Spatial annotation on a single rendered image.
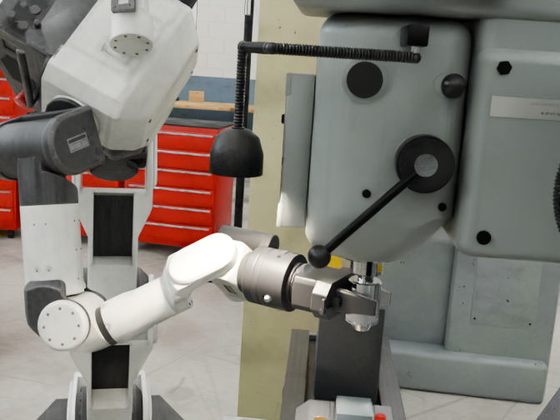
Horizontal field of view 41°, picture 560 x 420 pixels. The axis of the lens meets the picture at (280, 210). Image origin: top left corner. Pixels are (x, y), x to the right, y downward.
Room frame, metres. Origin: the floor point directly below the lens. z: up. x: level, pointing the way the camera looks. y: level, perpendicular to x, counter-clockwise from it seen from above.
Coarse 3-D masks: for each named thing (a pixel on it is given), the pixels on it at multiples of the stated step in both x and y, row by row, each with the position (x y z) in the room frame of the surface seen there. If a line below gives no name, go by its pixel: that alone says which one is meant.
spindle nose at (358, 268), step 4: (352, 264) 1.02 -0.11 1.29; (356, 264) 1.01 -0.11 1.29; (360, 264) 1.01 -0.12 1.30; (364, 264) 1.01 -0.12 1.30; (372, 264) 1.01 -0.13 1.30; (376, 264) 1.01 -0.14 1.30; (352, 268) 1.02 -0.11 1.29; (356, 268) 1.01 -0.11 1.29; (360, 268) 1.01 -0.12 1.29; (364, 268) 1.01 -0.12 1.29; (372, 268) 1.01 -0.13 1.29; (376, 268) 1.01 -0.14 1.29; (352, 272) 1.02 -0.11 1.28; (356, 272) 1.01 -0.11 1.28; (360, 272) 1.01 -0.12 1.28; (364, 272) 1.01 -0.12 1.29; (372, 272) 1.01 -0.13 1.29; (376, 272) 1.01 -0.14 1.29; (380, 272) 1.02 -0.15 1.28; (364, 276) 1.01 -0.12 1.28; (372, 276) 1.01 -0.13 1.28; (376, 276) 1.01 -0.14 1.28
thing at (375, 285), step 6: (354, 276) 1.04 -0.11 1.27; (348, 282) 1.03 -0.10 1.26; (354, 282) 1.02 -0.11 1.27; (360, 282) 1.01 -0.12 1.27; (366, 282) 1.02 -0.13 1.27; (372, 282) 1.02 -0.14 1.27; (378, 282) 1.02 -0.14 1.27; (354, 288) 1.01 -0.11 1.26; (360, 288) 1.01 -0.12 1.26; (366, 288) 1.01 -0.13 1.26; (372, 288) 1.01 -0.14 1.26; (378, 288) 1.02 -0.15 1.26
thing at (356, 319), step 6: (348, 288) 1.03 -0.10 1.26; (360, 294) 1.01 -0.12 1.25; (366, 294) 1.01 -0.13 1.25; (372, 294) 1.01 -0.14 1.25; (378, 294) 1.02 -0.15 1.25; (378, 300) 1.02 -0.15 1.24; (378, 306) 1.02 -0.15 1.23; (378, 312) 1.02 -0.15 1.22; (348, 318) 1.02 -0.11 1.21; (354, 318) 1.01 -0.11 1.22; (360, 318) 1.01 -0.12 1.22; (366, 318) 1.01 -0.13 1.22; (372, 318) 1.01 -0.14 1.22; (354, 324) 1.01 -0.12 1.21; (360, 324) 1.01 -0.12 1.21; (366, 324) 1.01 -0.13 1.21; (372, 324) 1.01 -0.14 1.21
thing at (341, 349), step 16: (320, 320) 1.33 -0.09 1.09; (336, 320) 1.33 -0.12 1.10; (320, 336) 1.33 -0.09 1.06; (336, 336) 1.33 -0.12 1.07; (352, 336) 1.33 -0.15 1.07; (368, 336) 1.33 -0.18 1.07; (320, 352) 1.33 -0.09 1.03; (336, 352) 1.33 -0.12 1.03; (352, 352) 1.33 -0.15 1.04; (368, 352) 1.33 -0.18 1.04; (320, 368) 1.33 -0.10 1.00; (336, 368) 1.33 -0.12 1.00; (352, 368) 1.33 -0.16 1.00; (368, 368) 1.33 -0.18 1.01; (320, 384) 1.33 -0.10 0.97; (336, 384) 1.33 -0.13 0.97; (352, 384) 1.33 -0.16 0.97; (368, 384) 1.33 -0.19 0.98
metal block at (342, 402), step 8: (336, 400) 1.05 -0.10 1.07; (344, 400) 1.05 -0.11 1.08; (352, 400) 1.05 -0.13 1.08; (360, 400) 1.05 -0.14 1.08; (368, 400) 1.05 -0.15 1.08; (336, 408) 1.03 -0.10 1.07; (344, 408) 1.02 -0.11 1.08; (352, 408) 1.02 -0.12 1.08; (360, 408) 1.02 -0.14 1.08; (368, 408) 1.02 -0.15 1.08; (336, 416) 1.01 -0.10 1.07; (344, 416) 1.00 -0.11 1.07; (352, 416) 1.00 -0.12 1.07; (360, 416) 1.00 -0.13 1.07; (368, 416) 1.00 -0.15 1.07
